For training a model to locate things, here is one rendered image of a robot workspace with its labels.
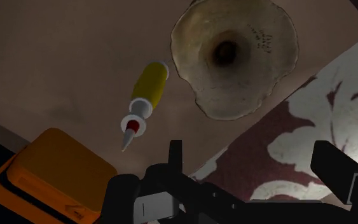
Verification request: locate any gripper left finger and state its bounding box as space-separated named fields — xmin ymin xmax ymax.
xmin=100 ymin=140 xmax=220 ymax=224

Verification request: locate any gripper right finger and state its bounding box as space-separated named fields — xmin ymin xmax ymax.
xmin=310 ymin=140 xmax=358 ymax=218

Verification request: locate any yellow tube with white nozzle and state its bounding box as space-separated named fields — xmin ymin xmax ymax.
xmin=120 ymin=60 xmax=170 ymax=153

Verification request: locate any beige wide-mouthed vase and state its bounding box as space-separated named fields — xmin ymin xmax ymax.
xmin=170 ymin=0 xmax=299 ymax=121

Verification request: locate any orange box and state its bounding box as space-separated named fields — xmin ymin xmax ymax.
xmin=0 ymin=127 xmax=118 ymax=224

